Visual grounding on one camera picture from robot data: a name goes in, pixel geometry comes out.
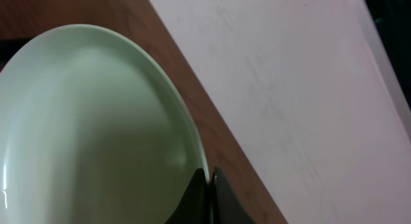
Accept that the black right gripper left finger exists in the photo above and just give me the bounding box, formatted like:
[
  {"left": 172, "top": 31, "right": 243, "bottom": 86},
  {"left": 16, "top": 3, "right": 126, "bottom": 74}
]
[{"left": 165, "top": 168, "right": 210, "bottom": 224}]

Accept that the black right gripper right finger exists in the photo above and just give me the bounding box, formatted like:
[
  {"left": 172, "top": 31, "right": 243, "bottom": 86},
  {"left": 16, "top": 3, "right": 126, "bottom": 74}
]
[{"left": 210, "top": 167, "right": 256, "bottom": 224}]

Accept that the pale green plate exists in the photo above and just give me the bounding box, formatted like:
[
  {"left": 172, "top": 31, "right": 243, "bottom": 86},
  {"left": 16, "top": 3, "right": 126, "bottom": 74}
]
[{"left": 1, "top": 24, "right": 207, "bottom": 223}]

